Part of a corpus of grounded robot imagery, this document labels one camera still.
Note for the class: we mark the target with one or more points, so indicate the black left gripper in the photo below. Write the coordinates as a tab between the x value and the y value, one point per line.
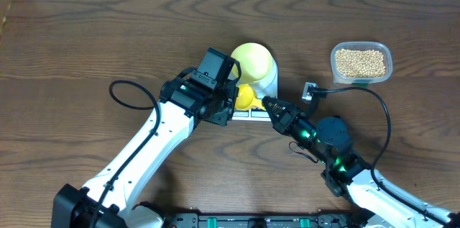
223	117

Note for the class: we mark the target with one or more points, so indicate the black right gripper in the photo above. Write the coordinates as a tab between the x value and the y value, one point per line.
283	122

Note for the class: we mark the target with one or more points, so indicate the yellow measuring scoop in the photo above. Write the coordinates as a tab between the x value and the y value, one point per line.
247	99

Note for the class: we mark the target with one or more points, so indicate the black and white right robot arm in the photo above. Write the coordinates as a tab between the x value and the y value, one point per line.
347	174

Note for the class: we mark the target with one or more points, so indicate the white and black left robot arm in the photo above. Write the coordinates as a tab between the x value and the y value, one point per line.
109	199

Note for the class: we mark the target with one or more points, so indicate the white digital kitchen scale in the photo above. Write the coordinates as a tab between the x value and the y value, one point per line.
266	87

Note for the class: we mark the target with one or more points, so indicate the yellow bowl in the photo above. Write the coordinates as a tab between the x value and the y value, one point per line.
255	60

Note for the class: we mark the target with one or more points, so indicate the clear plastic container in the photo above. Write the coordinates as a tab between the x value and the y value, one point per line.
361	45

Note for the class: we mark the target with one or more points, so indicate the soybeans in container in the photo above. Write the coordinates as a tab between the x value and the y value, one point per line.
360	63

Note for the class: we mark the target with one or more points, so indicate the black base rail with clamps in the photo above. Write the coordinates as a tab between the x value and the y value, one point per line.
194	220

